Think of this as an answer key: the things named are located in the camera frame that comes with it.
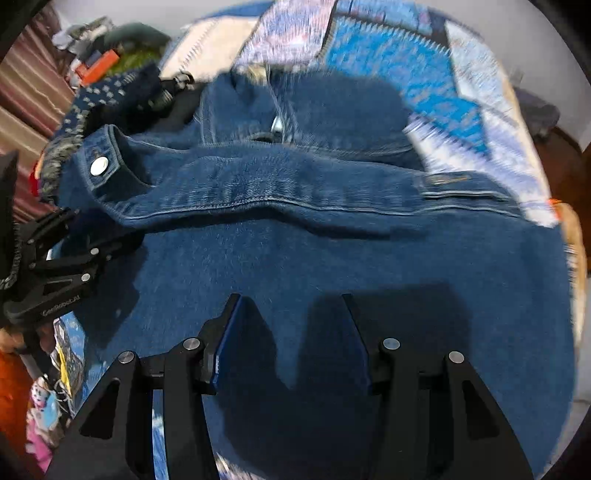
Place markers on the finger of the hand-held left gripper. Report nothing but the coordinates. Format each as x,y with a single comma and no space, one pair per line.
83,258
46,228

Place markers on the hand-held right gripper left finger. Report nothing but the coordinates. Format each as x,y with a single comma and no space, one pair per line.
225,350

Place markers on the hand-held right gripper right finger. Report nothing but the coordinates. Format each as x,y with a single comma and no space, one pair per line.
359,346

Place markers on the blue denim jacket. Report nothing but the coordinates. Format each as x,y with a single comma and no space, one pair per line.
323,240

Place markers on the brown striped curtain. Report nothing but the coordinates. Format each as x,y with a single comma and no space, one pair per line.
27,92

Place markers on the black white dotted garment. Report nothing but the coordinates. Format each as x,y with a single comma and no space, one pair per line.
106,92

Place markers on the orange box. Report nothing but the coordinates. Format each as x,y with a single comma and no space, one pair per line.
97,67

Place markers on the black cloth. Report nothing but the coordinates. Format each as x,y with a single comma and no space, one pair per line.
178,108

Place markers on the pile of clutter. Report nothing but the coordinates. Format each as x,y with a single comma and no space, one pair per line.
115,41

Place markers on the blue patchwork blanket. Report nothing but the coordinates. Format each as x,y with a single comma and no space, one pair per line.
369,46

